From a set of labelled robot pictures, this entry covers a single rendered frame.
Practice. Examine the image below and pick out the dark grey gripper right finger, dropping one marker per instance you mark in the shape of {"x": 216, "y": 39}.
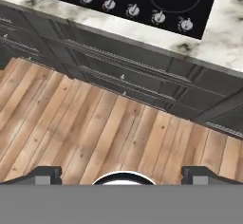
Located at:
{"x": 197, "y": 173}

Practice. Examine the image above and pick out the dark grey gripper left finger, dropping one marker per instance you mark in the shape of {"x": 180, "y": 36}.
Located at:
{"x": 44, "y": 173}

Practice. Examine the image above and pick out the dark grey cupboard door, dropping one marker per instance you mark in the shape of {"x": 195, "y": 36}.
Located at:
{"x": 221, "y": 107}

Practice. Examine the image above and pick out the white and black round object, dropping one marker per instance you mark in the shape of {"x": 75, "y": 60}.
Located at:
{"x": 124, "y": 177}

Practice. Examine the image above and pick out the small silver drawer knob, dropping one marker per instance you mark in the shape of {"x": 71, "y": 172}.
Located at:
{"x": 29, "y": 58}
{"x": 124, "y": 93}
{"x": 5, "y": 36}
{"x": 122, "y": 76}

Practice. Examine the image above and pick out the dark grey shallow drawer front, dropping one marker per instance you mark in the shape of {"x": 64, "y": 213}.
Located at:
{"x": 126, "y": 46}

